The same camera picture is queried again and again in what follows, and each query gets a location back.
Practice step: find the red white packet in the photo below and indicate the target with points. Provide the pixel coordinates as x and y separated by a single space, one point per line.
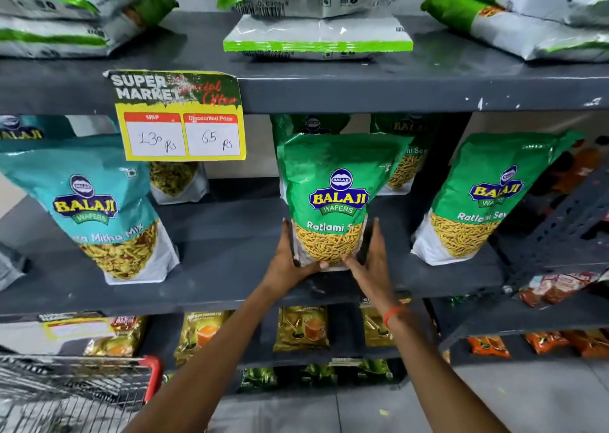
556 287

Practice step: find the red wristband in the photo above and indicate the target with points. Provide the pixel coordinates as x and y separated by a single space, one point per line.
394 314

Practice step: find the person's right hand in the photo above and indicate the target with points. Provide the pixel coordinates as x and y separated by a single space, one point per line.
373 275

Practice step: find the teal snack mix packet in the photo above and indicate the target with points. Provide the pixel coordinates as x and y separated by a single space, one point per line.
43 127
95 209

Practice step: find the person's left thumb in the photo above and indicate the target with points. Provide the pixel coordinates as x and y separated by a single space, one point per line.
316 268

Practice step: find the grey slotted metal shelf unit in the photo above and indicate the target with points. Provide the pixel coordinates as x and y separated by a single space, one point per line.
547 237

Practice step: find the person's left hand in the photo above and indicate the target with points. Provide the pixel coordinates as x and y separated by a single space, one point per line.
283 273

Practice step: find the gold snack packet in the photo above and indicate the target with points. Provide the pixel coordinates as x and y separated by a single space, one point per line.
116 340

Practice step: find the white yellow shelf label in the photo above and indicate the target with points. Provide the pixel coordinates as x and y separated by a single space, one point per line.
78 327

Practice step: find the orange spice packet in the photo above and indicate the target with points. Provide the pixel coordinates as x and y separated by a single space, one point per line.
590 343
489 346
546 342

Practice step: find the white clear snack packet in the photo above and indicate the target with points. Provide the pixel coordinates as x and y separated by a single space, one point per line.
178 183

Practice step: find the person's left forearm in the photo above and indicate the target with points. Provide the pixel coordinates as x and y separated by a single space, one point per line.
214 356

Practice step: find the green snack packet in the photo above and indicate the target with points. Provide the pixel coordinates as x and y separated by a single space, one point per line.
309 123
333 185
485 194
404 166

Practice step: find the metal shopping cart red trim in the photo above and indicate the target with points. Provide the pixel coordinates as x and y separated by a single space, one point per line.
71 390

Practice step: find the yellow tea packet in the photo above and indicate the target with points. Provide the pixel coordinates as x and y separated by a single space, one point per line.
376 328
302 330
202 335

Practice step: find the yellow green price tag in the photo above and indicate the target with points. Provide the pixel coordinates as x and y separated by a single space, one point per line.
176 114

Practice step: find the orange black packet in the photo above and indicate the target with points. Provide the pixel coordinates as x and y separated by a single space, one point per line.
583 168

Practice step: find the dark grey metal shelf unit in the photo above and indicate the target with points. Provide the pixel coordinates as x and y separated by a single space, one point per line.
333 83

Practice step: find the person's right forearm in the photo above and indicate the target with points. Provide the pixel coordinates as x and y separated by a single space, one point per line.
428 375

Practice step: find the dark green packet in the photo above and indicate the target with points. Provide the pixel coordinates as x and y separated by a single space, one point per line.
376 371
318 374
258 379

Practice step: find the person's right thumb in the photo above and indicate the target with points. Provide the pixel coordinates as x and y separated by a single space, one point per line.
353 265

